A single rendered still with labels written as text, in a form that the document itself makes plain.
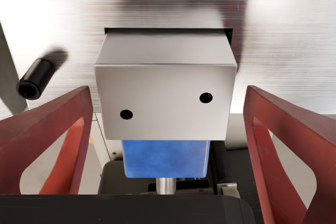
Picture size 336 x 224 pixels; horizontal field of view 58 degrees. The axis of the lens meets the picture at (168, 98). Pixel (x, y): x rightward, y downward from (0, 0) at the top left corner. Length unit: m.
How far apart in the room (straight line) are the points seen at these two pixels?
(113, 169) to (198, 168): 0.86
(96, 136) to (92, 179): 0.64
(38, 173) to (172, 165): 1.54
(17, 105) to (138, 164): 0.10
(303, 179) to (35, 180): 1.36
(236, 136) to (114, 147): 0.40
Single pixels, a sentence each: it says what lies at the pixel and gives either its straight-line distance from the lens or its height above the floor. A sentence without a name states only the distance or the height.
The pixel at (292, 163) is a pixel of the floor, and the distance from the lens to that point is 1.62.
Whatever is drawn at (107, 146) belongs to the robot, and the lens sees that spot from 1.05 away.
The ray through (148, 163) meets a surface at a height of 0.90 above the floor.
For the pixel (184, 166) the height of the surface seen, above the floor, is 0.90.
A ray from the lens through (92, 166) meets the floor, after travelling 1.56.
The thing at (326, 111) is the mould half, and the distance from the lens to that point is 0.17.
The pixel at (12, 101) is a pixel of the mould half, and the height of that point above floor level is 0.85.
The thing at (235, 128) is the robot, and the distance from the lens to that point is 0.99.
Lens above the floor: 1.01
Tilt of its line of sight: 54 degrees down
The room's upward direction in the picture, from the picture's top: 180 degrees counter-clockwise
